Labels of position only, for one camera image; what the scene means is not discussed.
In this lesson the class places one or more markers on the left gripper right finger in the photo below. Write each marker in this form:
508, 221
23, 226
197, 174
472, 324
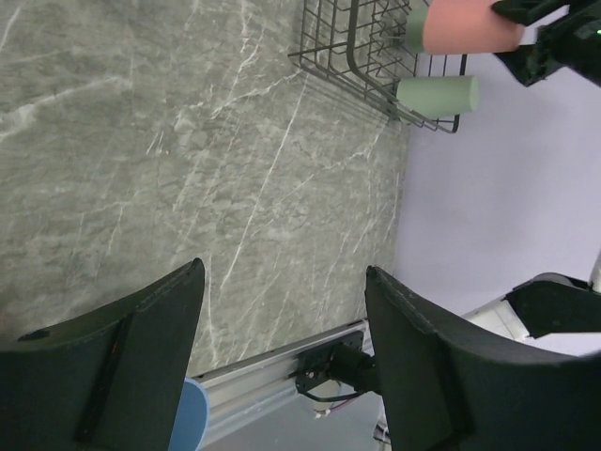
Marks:
448, 384

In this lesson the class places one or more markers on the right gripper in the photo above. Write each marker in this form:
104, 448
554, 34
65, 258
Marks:
572, 41

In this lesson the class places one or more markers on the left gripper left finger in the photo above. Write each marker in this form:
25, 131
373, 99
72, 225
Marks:
110, 379

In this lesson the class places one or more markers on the salmon pink plastic cup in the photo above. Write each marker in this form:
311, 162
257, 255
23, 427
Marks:
468, 27

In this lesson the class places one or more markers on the tall green plastic cup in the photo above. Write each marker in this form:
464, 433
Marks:
441, 96

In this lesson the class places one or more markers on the small light green cup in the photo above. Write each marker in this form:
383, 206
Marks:
414, 30

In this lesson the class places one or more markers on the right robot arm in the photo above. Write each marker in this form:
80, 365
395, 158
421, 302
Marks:
552, 303

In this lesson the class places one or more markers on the blue plastic cup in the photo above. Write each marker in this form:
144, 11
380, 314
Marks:
191, 423

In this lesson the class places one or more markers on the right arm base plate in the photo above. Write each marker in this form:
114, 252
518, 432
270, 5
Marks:
336, 373

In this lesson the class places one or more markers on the aluminium mounting rail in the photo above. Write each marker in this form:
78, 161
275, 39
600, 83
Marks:
249, 389

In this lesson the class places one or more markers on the black wire dish rack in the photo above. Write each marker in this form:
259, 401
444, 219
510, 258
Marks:
361, 47

